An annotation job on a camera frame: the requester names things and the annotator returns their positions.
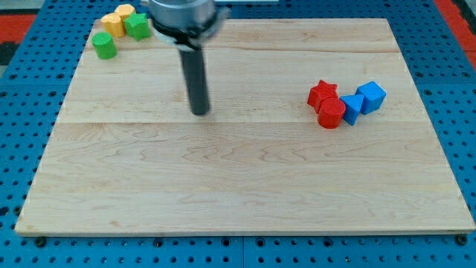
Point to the red star block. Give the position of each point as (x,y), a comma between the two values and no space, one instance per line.
(321,92)

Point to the blue triangle block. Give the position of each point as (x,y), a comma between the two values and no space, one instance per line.
(353,105)

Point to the green star block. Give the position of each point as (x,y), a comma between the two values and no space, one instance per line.
(137,26)

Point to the wooden board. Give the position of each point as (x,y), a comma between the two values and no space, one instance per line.
(126,158)

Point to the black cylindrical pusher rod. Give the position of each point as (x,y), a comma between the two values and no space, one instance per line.
(193,67)

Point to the red cylinder block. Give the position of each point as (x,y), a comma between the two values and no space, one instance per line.
(331,113)

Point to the blue cube block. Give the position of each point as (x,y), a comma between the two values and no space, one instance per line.
(374,96)

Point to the green cylinder block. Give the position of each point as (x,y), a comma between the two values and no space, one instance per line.
(104,46)

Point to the yellow front block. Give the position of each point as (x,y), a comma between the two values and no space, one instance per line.
(113,24)

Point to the yellow block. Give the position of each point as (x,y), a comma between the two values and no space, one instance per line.
(113,24)
(124,11)

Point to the yellow rear block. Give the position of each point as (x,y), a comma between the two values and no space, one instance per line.
(124,11)

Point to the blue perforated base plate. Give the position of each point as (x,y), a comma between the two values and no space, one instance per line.
(47,39)

